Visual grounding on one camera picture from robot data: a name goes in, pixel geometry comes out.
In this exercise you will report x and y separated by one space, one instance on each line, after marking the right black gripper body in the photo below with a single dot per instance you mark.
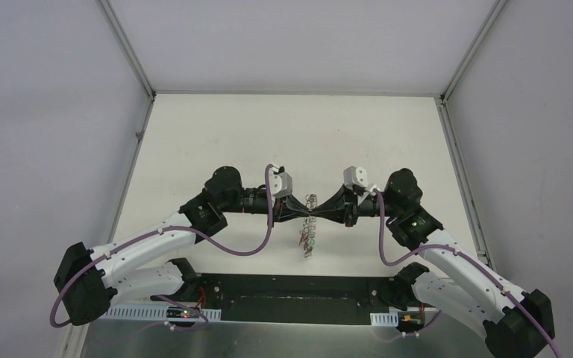
352 203

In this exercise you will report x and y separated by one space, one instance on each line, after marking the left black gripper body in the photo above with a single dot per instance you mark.
280 209

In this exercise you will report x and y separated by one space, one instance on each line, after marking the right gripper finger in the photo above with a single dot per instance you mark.
335 205
332 216

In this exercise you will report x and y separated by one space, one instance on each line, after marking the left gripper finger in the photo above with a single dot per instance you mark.
291 215
294 207

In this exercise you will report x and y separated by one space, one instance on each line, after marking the metal disc with keyrings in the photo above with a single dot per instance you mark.
309 227

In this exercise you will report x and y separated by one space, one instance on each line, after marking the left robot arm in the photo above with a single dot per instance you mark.
90 281

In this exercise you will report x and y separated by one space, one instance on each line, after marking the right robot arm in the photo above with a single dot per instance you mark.
511 321

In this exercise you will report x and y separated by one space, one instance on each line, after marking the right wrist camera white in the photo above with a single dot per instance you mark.
355 178

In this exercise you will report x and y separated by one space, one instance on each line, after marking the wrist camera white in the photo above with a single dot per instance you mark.
278 182
355 178

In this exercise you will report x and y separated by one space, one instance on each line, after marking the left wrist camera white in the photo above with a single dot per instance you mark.
278 182

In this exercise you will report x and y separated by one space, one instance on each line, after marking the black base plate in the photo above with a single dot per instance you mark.
300 299

